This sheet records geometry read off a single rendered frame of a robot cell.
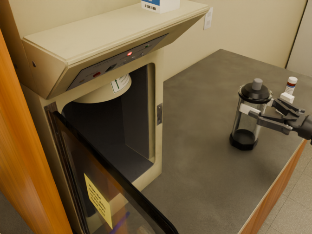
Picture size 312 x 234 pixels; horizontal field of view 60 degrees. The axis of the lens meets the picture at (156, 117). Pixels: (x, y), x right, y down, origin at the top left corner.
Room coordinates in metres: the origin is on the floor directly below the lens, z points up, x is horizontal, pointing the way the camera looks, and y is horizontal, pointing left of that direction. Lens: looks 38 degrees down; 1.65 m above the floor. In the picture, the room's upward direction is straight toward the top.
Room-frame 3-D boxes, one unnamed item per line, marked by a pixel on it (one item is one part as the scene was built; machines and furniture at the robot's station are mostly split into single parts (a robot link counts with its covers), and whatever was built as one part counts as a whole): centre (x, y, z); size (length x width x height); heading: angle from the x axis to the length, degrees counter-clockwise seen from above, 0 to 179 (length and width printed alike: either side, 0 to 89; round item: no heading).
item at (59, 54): (0.46, 0.04, 1.46); 0.32 x 0.11 x 0.10; 138
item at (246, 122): (0.76, -0.33, 1.06); 0.11 x 0.11 x 0.21
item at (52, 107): (0.38, 0.18, 1.19); 0.03 x 0.02 x 0.39; 138
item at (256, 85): (0.77, -0.33, 1.18); 0.09 x 0.09 x 0.07
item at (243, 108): (0.72, -0.31, 1.13); 0.07 x 0.01 x 0.03; 49
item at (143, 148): (0.58, 0.18, 1.19); 0.26 x 0.24 x 0.35; 138
